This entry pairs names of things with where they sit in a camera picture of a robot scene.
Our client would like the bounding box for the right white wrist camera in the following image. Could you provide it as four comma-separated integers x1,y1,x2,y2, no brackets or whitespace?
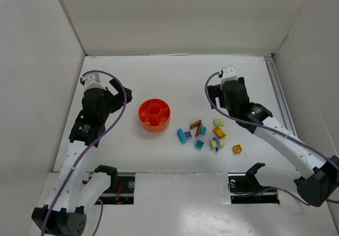
218,65,237,85

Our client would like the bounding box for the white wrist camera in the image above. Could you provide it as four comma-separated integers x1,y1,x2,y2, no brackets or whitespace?
80,73,104,91
218,65,237,85

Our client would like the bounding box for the purple small lego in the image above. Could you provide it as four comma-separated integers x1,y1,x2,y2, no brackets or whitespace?
184,131,192,139

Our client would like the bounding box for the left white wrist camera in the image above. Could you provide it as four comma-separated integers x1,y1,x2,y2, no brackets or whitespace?
80,73,104,91

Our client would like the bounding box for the yellow small lego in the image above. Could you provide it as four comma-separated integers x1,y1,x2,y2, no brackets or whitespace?
233,144,243,154

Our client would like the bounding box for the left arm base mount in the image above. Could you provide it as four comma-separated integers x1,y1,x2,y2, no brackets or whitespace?
82,165,136,205

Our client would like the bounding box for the brown long lego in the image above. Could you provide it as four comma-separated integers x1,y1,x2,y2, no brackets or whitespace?
189,120,202,129
195,123,203,137

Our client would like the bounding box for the purple cable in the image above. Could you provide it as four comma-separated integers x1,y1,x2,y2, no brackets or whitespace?
204,71,339,207
40,69,128,236

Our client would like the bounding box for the cyan small lego by brown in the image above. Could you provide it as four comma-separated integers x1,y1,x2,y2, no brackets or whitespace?
200,126,207,135

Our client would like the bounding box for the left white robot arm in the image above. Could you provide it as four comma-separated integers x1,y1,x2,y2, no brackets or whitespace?
31,75,132,235

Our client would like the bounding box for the aluminium rail right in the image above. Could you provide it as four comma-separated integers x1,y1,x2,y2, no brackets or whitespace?
264,56,298,136

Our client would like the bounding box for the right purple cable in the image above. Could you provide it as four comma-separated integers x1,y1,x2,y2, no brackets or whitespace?
204,71,339,207

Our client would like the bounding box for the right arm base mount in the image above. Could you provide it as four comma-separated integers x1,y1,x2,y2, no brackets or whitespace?
227,163,280,204

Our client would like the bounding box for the cyan square lego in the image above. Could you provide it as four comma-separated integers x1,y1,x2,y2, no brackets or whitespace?
194,140,204,150

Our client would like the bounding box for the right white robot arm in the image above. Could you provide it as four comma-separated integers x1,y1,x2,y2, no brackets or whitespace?
204,77,338,207

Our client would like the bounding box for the brown long lego lower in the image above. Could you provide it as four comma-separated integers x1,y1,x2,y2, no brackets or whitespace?
195,123,203,137

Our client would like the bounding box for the orange round divided container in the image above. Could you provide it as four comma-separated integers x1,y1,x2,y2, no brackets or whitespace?
138,99,171,133

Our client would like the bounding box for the yellow long lego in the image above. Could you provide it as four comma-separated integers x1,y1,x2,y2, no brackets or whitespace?
213,126,226,139

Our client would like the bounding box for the light green lego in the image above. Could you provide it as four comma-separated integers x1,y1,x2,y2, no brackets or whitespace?
210,138,225,149
213,118,225,127

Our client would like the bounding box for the brown long lego upper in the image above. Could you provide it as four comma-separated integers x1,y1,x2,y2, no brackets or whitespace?
189,120,202,129

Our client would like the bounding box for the purple curved lego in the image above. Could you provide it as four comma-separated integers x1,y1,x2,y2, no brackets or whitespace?
213,137,221,152

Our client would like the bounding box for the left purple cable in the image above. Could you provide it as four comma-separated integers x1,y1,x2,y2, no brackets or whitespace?
40,69,128,236

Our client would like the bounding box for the cyan long lego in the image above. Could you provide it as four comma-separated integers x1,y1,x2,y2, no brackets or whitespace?
177,128,187,143

